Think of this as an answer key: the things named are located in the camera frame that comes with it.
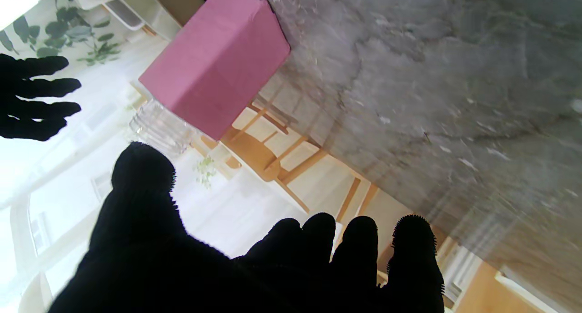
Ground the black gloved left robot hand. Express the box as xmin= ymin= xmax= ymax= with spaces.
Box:
xmin=48 ymin=141 xmax=445 ymax=313

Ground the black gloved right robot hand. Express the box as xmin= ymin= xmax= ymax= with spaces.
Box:
xmin=0 ymin=54 xmax=82 ymax=142

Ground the cream baking tray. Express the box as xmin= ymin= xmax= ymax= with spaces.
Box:
xmin=66 ymin=0 xmax=182 ymax=40

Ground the pink square jar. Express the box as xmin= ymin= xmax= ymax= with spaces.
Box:
xmin=130 ymin=0 xmax=291 ymax=157

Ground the small plant on dining table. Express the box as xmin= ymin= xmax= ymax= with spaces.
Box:
xmin=196 ymin=156 xmax=219 ymax=189

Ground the wooden chair with slatted back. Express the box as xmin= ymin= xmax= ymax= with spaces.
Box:
xmin=200 ymin=88 xmax=328 ymax=213

